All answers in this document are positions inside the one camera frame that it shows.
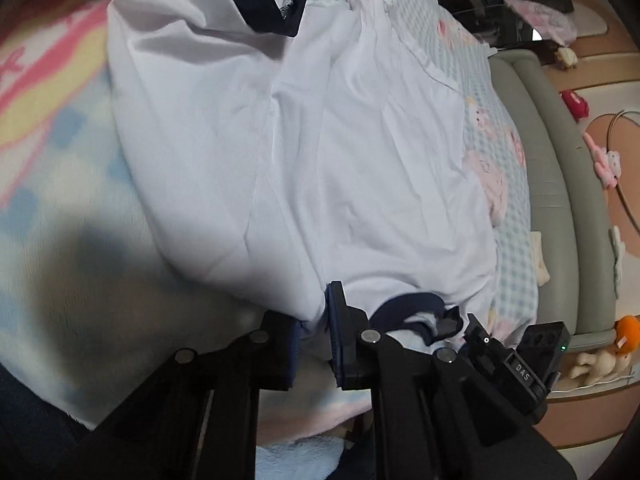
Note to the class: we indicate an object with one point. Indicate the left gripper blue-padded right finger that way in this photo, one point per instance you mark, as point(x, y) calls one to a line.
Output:
point(352, 363)

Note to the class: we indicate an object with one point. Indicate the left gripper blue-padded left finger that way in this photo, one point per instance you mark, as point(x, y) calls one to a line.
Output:
point(280, 357)

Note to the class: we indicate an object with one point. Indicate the white shirt navy trim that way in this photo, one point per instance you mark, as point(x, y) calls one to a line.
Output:
point(279, 145)

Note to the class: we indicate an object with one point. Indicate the orange and cream plush toys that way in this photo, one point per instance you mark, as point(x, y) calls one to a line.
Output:
point(609, 362)

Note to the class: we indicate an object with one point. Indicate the cream folded cloth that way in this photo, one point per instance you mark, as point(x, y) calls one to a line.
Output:
point(541, 270)

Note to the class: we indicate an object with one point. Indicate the blue checkered cartoon blanket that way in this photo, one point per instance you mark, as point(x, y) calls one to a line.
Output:
point(88, 306)

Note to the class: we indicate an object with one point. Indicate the folded pink patterned clothing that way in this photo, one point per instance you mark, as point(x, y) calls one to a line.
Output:
point(493, 183)

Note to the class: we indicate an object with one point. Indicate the pink plush toy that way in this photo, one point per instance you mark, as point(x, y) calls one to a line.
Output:
point(606, 164)

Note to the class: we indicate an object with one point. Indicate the red plush toy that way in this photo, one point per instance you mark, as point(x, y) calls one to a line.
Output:
point(576, 104)

